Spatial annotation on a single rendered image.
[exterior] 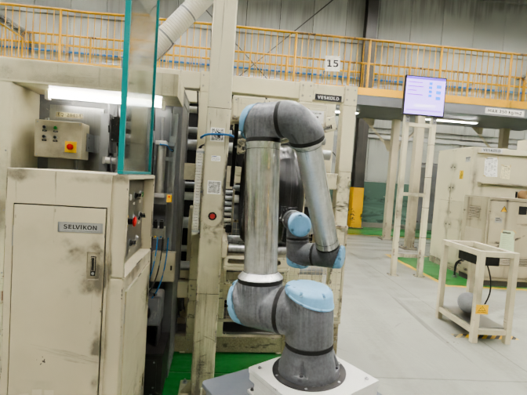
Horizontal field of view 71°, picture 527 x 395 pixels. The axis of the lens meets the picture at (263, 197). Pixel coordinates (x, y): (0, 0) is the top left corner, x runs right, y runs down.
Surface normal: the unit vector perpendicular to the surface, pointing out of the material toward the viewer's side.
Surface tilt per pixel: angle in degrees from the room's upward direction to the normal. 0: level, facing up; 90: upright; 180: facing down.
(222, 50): 90
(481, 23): 90
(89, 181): 90
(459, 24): 90
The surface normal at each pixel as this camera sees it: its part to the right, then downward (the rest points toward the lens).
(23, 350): 0.12, 0.06
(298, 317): -0.48, 0.06
